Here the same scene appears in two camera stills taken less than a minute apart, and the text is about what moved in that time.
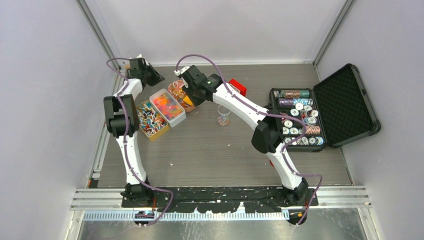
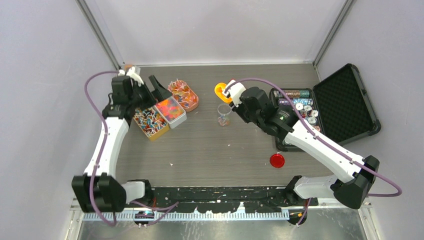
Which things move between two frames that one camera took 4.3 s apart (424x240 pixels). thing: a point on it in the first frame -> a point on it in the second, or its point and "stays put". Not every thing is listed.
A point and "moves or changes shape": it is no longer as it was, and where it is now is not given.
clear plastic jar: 223,118 stays put
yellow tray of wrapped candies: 151,122 stays put
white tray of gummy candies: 170,108 stays put
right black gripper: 195,101 -> 238,110
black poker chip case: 334,113 stays put
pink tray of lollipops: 175,87 stays put
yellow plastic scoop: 188,100 moves or changes shape
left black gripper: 158,78 -> 159,93
